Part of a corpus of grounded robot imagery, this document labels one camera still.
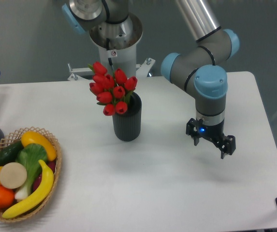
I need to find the yellow squash toy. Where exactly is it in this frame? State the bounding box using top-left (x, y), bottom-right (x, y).
top-left (21, 131), bottom-right (57, 161)

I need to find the dark grey ribbed vase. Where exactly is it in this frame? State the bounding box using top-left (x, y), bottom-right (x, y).
top-left (112, 93), bottom-right (142, 142)

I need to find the dark green cucumber toy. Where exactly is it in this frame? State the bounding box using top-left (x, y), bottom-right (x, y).
top-left (0, 141), bottom-right (24, 166)

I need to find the red tulip bouquet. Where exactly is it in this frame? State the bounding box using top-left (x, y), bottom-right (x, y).
top-left (88, 61), bottom-right (138, 116)

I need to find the orange fruit toy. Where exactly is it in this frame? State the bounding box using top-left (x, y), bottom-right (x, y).
top-left (0, 186), bottom-right (15, 209)

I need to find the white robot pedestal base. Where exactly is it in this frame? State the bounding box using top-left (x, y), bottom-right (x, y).
top-left (67, 12), bottom-right (156, 81)

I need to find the beige round disc toy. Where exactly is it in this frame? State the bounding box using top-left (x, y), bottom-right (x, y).
top-left (0, 162), bottom-right (27, 189)

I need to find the purple eggplant toy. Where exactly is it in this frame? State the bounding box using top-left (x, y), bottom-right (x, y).
top-left (32, 160), bottom-right (56, 192)

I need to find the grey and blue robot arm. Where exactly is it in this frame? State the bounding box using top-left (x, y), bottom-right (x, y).
top-left (62, 0), bottom-right (240, 157)

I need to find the green bok choy toy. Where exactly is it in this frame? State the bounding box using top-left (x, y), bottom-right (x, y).
top-left (15, 143), bottom-right (47, 202)

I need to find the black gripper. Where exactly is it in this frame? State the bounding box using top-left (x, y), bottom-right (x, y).
top-left (186, 118), bottom-right (235, 159)

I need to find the woven wicker basket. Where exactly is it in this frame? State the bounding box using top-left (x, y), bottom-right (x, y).
top-left (0, 127), bottom-right (62, 223)

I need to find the yellow plastic banana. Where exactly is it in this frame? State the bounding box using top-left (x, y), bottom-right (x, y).
top-left (2, 159), bottom-right (54, 219)

